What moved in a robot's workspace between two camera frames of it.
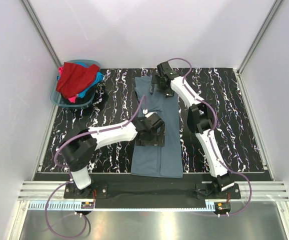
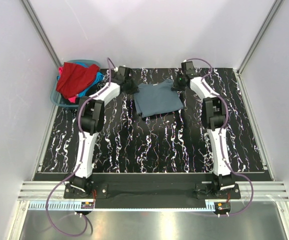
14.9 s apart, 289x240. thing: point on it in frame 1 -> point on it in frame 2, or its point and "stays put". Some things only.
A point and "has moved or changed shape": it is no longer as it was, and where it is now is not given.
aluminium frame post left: [41, 31] stays put
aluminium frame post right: [276, 7] stays put
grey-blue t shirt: [165, 161] has moved or changed shape
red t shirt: [73, 78] stays put
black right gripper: [155, 80] -> [175, 87]
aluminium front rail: [55, 190] stays put
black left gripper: [157, 140] -> [134, 89]
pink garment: [72, 99] stays put
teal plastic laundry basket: [54, 97] stays put
